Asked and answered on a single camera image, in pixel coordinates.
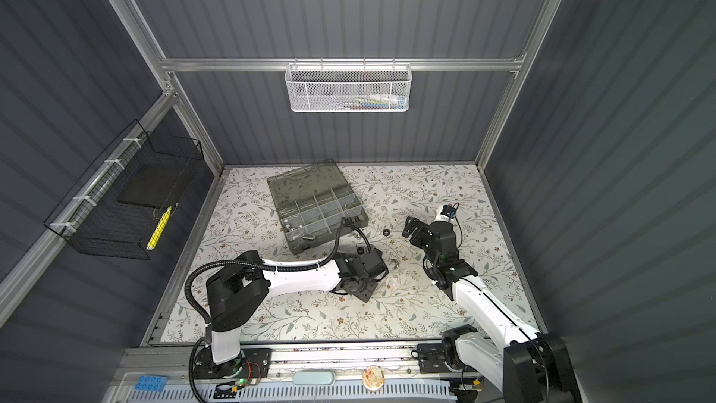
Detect black hex bolt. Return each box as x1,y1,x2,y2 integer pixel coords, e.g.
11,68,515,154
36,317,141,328
343,216,361,227

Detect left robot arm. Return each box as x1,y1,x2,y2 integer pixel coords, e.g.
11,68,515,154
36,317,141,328
206,247,389,365

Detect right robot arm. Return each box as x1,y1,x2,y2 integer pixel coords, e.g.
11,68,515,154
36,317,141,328
402,215,583,402

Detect floral table mat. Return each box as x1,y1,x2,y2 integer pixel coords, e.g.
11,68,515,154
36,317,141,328
193,164,535,343

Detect grey compartment organizer box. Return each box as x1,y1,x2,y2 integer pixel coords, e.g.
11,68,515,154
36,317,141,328
267,160,368,256

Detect blue block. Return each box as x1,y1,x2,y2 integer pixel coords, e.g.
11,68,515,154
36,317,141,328
134,375,168,393

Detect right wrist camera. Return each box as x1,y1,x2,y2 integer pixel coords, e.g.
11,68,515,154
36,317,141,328
434,203,460,223

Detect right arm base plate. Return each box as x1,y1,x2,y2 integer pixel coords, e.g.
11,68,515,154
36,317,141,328
411,343,475,374

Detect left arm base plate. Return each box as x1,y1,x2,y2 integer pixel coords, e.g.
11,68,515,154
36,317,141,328
192,347,272,381

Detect white wire mesh basket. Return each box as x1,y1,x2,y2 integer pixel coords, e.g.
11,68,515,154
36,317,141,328
285,63,413,113

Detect black wire basket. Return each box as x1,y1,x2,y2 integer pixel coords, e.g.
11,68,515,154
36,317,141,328
45,121,204,260

